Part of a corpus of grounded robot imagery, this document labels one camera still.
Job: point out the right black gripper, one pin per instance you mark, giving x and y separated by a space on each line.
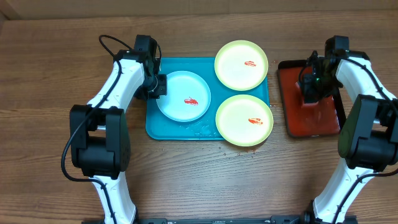
310 93

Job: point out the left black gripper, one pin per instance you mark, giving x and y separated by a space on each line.
162 89

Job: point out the light blue round plate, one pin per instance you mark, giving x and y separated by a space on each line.
188 97

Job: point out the yellow-green round plate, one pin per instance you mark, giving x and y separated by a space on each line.
244 120
241 65

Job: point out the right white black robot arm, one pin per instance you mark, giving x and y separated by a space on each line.
367 143

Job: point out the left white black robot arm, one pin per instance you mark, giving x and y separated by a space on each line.
99 148

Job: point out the black tray with red water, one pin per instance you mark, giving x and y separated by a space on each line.
304 120

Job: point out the teal plastic serving tray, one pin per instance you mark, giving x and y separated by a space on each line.
160 127

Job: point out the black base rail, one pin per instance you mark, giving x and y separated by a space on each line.
276 219

